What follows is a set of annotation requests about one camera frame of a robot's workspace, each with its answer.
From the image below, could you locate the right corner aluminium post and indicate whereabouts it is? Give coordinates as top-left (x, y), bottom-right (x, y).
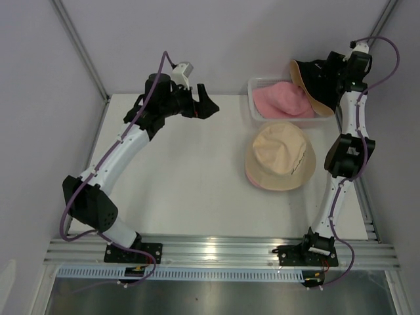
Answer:
top-left (367, 0), bottom-right (400, 49)

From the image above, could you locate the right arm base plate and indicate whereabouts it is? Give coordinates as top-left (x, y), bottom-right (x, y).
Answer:
top-left (271, 243), bottom-right (339, 267)

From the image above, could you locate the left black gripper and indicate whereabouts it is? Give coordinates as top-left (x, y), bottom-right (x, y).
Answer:
top-left (160, 82), bottom-right (219, 120)

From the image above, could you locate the corner aluminium post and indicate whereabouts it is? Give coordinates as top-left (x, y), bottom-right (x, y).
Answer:
top-left (367, 0), bottom-right (400, 49)
top-left (49, 0), bottom-right (110, 102)

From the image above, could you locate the white slotted cable duct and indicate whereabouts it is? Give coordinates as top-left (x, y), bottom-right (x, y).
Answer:
top-left (56, 266), bottom-right (305, 283)

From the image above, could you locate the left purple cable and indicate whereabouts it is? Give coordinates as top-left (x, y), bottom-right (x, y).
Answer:
top-left (60, 51), bottom-right (158, 289)

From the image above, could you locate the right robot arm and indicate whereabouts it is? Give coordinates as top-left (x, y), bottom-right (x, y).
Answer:
top-left (293, 51), bottom-right (375, 266)

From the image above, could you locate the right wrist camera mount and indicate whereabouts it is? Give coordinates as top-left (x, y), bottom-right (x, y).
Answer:
top-left (346, 41), bottom-right (369, 60)

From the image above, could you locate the beige bucket hat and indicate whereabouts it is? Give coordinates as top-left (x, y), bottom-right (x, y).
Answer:
top-left (245, 121), bottom-right (316, 192)

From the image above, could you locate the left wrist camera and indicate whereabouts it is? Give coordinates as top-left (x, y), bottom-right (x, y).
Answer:
top-left (171, 62), bottom-right (194, 89)

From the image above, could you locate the black bucket hat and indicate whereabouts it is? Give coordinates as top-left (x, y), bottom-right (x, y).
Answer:
top-left (289, 59), bottom-right (339, 117)

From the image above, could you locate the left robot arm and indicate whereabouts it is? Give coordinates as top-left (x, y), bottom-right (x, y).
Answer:
top-left (62, 73), bottom-right (219, 263)

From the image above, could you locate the aluminium mounting rail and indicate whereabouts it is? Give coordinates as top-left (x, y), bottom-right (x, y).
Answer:
top-left (43, 235), bottom-right (400, 270)

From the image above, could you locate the left corner aluminium post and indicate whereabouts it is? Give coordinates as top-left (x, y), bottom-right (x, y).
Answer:
top-left (49, 0), bottom-right (110, 102)

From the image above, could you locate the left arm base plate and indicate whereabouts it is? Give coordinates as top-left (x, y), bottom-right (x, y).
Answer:
top-left (104, 243), bottom-right (163, 264)

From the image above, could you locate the white plastic basket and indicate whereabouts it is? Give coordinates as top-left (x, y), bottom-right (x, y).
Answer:
top-left (247, 77), bottom-right (332, 129)

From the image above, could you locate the pink bucket hat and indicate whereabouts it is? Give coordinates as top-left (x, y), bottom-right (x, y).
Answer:
top-left (245, 172), bottom-right (263, 189)

